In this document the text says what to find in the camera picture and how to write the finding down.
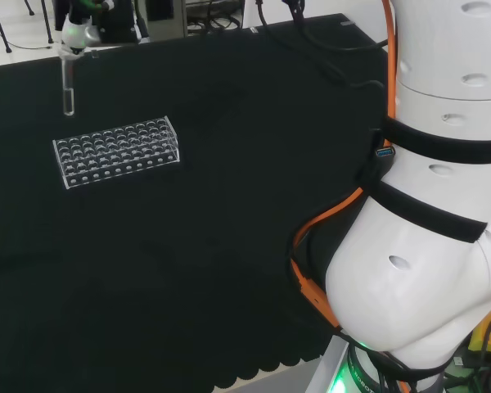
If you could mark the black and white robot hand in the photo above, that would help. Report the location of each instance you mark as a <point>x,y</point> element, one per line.
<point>77,34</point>

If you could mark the clear glass test tube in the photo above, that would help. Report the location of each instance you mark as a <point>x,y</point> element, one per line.
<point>68,90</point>

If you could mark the clear plastic test tube rack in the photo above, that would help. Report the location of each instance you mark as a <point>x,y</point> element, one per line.
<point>118,151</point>

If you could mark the black tripod leg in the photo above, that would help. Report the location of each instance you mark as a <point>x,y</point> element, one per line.
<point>47,24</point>
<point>2,34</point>

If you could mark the grey metal cabinet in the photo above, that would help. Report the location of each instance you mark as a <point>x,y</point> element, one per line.
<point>163,18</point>

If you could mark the black bench cloth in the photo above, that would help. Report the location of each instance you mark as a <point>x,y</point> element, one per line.
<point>213,229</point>

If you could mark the blue USB plug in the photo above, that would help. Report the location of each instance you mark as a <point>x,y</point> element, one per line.
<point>385,152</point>

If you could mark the yellow stop button box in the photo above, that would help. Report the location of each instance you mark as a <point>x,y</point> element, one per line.
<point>485,331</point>

